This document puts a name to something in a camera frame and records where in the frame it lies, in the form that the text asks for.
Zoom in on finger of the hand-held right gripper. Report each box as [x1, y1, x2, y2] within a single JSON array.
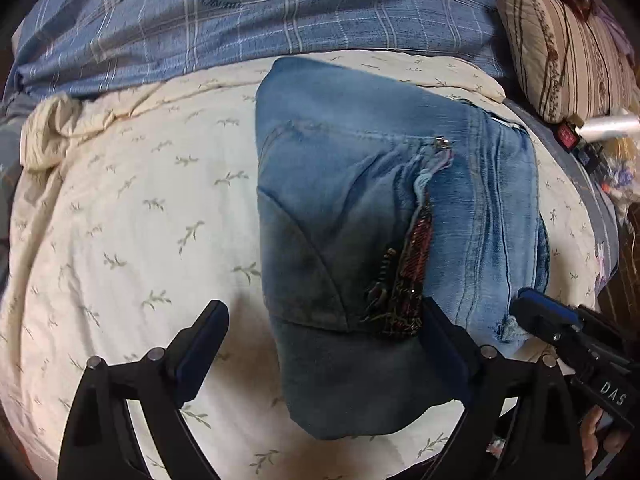
[[517, 287, 628, 356], [509, 299, 591, 370]]

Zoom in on white plastic roll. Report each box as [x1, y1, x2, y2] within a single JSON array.
[[575, 110, 640, 143]]

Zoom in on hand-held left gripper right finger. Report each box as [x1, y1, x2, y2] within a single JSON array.
[[420, 296, 586, 480]]

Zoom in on small red box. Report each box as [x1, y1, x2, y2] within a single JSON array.
[[556, 120, 583, 153]]

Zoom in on striped beige pillow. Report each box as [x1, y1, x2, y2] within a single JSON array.
[[495, 0, 640, 125]]

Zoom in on person's right hand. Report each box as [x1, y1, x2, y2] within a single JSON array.
[[580, 406, 632, 478]]

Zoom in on cream leaf-print blanket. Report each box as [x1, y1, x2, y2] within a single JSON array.
[[0, 50, 608, 480]]

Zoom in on clear plastic bag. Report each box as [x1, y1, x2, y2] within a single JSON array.
[[597, 135, 640, 211]]

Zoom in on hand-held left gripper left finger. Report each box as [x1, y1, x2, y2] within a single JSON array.
[[56, 300, 231, 480]]

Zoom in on blue plaid blanket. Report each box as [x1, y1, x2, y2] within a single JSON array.
[[5, 0, 506, 103]]

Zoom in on purple cloth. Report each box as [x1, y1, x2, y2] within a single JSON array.
[[597, 5, 636, 56]]

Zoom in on blue denim pants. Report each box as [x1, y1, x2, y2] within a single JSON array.
[[255, 56, 551, 442]]

